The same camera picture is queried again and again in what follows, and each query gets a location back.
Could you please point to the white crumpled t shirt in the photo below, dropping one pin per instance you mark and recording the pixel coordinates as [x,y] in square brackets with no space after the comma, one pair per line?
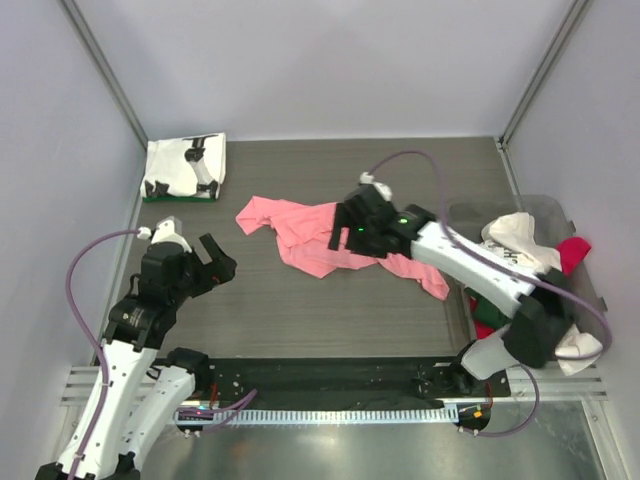
[516,232]

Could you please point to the folded white printed t shirt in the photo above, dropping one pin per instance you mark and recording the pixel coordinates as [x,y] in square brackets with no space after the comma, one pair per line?
[192,166]

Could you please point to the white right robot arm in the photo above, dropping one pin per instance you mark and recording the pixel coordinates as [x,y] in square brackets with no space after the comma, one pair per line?
[540,316]

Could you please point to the folded green t shirt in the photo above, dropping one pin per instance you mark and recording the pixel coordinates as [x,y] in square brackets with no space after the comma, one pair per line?
[178,199]

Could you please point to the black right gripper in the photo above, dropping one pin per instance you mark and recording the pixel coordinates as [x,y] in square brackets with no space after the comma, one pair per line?
[344,218]

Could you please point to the magenta crumpled t shirt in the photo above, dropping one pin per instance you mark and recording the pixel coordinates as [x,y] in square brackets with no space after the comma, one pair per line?
[572,252]

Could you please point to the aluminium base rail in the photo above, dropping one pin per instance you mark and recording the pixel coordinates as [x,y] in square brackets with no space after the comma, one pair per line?
[79,386]

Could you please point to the dark green crumpled t shirt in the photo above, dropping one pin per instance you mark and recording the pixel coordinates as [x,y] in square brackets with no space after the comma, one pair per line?
[488,315]

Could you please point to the aluminium frame post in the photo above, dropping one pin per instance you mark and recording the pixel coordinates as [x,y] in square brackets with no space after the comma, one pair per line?
[82,29]
[559,42]

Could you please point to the clear plastic bin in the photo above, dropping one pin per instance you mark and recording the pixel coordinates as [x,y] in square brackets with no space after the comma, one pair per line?
[469,215]

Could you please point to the right aluminium frame post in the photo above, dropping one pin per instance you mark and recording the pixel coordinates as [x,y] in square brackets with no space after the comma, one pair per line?
[559,42]

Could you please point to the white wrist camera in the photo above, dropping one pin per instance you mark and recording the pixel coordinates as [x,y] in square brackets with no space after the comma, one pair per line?
[168,230]
[367,178]

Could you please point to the left aluminium frame post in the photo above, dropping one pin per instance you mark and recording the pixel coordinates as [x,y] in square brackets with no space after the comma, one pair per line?
[82,29]

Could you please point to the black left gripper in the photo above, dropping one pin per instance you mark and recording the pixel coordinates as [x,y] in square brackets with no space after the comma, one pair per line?
[217,271]

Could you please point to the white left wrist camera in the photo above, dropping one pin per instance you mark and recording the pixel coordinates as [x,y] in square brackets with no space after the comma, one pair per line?
[168,230]

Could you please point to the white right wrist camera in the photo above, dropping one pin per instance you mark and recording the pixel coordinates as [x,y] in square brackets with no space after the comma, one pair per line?
[367,178]

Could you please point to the pink t shirt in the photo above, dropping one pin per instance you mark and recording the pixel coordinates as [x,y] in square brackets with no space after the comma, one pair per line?
[302,234]

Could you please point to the white slotted cable duct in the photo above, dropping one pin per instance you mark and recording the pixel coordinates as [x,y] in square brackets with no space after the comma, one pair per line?
[251,418]

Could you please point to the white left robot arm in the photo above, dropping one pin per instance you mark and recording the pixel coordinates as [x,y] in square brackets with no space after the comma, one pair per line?
[114,435]

